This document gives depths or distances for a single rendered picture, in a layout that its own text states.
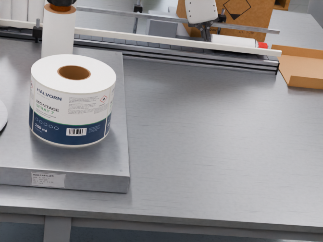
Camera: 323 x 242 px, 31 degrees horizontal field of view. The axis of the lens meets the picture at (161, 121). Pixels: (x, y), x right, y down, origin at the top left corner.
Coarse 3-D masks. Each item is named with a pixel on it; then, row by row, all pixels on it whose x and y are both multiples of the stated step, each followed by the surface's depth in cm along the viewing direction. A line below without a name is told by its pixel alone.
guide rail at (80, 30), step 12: (0, 24) 187; (12, 24) 187; (24, 24) 187; (108, 36) 192; (120, 36) 192; (132, 36) 193; (144, 36) 193; (156, 36) 194; (216, 48) 198; (228, 48) 198; (240, 48) 198; (252, 48) 199; (264, 48) 200
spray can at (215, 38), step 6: (216, 36) 199; (222, 36) 199; (228, 36) 200; (234, 36) 201; (216, 42) 198; (222, 42) 199; (228, 42) 199; (234, 42) 199; (240, 42) 200; (246, 42) 200; (252, 42) 200; (258, 42) 202
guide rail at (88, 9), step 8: (80, 8) 194; (88, 8) 194; (96, 8) 195; (128, 16) 197; (136, 16) 197; (144, 16) 197; (152, 16) 197; (160, 16) 198; (168, 16) 199; (216, 24) 201; (224, 24) 201; (232, 24) 202; (264, 32) 204; (272, 32) 204
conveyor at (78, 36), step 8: (16, 32) 189; (24, 32) 189; (96, 40) 192; (104, 40) 193; (112, 40) 194; (120, 40) 195; (128, 40) 197; (168, 48) 196; (176, 48) 197; (184, 48) 198; (192, 48) 199; (200, 48) 200; (240, 56) 200; (248, 56) 201; (256, 56) 202; (264, 56) 203; (272, 56) 204
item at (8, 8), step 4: (0, 0) 184; (4, 0) 184; (8, 0) 185; (0, 4) 185; (4, 4) 185; (8, 4) 186; (0, 8) 185; (4, 8) 185; (8, 8) 186; (0, 12) 186; (4, 12) 186; (8, 12) 187; (0, 16) 187; (4, 16) 187; (8, 16) 188
